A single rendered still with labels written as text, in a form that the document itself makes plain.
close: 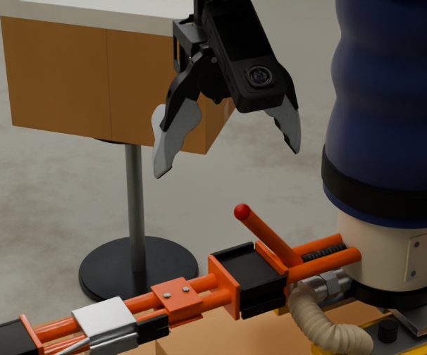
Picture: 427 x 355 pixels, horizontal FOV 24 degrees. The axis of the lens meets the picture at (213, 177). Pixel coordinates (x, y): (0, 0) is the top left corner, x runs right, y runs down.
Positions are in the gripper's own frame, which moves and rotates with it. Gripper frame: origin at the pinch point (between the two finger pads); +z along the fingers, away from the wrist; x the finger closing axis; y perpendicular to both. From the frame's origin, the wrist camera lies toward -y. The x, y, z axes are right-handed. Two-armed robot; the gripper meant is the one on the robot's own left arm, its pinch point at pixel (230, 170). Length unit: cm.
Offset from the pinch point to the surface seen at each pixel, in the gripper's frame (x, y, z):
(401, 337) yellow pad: -33, 17, 44
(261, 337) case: -20, 39, 58
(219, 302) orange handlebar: -6.5, 20.7, 33.4
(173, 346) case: -6, 42, 58
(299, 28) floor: -174, 365, 152
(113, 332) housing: 8.9, 18.4, 32.7
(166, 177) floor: -66, 245, 152
